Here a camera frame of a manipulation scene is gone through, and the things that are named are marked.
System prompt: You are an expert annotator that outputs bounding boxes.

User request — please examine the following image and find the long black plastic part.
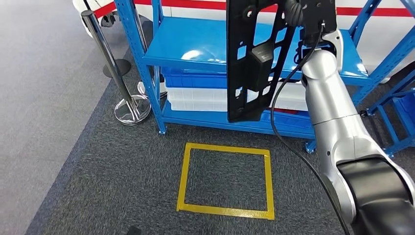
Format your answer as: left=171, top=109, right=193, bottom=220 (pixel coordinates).
left=226, top=0, right=304, bottom=123

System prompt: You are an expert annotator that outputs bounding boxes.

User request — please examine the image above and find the blue metal shelf rack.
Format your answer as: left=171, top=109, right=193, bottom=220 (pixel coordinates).
left=113, top=0, right=415, bottom=154
left=360, top=66, right=415, bottom=159

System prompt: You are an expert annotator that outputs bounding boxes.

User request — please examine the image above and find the white plastic crate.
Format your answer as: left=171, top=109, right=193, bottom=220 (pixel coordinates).
left=165, top=87, right=228, bottom=102
left=168, top=98, right=228, bottom=113
left=268, top=81, right=309, bottom=113

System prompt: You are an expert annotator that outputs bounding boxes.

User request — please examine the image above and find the red barrier belt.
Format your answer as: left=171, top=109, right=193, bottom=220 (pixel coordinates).
left=92, top=0, right=415, bottom=19

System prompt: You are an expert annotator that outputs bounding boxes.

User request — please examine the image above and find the white car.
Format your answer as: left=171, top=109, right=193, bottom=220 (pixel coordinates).
left=71, top=0, right=415, bottom=84

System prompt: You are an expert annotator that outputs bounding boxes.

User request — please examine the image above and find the chrome stanchion post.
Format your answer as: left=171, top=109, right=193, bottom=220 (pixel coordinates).
left=131, top=13, right=168, bottom=99
left=81, top=9, right=152, bottom=126

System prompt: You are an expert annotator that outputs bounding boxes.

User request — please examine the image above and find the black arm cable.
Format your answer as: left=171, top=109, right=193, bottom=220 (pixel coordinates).
left=270, top=23, right=352, bottom=235

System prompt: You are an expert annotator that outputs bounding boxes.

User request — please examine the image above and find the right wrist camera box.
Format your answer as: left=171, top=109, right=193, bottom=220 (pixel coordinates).
left=282, top=0, right=339, bottom=46

